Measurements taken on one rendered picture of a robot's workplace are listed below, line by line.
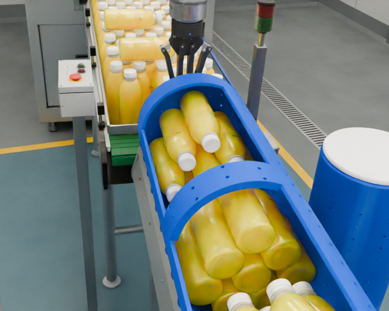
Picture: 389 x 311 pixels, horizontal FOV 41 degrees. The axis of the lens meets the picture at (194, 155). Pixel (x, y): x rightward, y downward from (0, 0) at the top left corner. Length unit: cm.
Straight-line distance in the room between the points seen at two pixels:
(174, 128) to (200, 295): 43
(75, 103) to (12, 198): 147
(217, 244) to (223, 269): 5
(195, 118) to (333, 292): 48
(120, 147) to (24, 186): 149
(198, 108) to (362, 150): 49
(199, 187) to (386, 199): 60
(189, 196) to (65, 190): 207
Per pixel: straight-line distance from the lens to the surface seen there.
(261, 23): 184
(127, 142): 163
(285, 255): 95
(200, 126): 115
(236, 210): 91
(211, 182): 91
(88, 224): 191
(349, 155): 142
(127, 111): 163
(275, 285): 81
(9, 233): 273
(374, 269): 154
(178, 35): 124
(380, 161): 143
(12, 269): 254
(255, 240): 90
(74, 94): 154
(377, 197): 137
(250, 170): 93
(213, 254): 89
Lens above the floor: 175
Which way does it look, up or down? 33 degrees down
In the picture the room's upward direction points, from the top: 4 degrees clockwise
